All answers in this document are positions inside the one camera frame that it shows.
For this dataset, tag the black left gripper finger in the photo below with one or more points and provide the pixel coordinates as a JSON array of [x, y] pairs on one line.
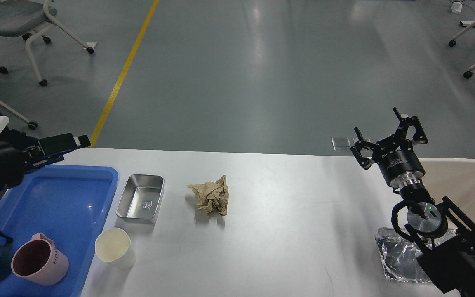
[[51, 150]]

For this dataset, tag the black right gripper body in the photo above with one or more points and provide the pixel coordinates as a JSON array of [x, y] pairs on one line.
[[398, 162]]

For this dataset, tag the stainless steel rectangular tray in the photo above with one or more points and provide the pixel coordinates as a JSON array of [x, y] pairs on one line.
[[141, 199]]

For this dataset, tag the pink ribbed mug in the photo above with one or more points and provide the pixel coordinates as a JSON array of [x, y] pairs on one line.
[[39, 261]]

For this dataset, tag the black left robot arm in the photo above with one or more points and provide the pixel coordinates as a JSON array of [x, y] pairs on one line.
[[15, 163]]

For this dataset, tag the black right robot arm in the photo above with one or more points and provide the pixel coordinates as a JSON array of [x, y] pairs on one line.
[[442, 231]]

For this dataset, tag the metal floor outlet plate left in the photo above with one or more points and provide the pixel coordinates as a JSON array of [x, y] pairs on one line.
[[341, 144]]

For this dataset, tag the blue plastic tray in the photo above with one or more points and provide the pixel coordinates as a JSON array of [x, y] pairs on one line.
[[67, 203]]

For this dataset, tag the beige plastic bin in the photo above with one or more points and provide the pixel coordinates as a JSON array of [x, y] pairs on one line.
[[453, 178]]

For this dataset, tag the crumpled silver foil bag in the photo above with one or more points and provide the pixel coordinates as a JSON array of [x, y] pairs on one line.
[[399, 257]]

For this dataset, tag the cream paper cup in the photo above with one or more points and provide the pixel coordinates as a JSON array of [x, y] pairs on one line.
[[114, 246]]

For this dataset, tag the white power adapter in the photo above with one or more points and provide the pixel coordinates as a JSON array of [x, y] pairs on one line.
[[456, 7]]

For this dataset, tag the grey office chair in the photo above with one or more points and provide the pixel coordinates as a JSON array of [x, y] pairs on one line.
[[19, 17]]

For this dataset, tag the crumpled brown paper ball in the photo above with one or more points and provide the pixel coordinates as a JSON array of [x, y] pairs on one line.
[[212, 198]]

